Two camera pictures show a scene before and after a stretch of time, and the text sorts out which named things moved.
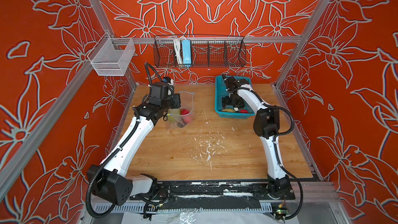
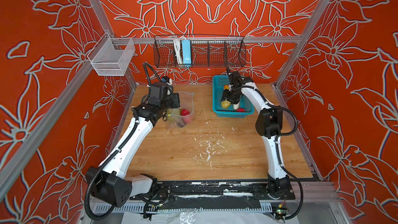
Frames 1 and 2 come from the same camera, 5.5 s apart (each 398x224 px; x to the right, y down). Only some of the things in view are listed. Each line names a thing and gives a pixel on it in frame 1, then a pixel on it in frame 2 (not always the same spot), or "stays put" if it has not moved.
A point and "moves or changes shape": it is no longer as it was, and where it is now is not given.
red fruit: [184, 111] stays put
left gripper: [175, 98] stays put
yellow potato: [228, 110] moves or changes shape
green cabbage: [172, 113] stays put
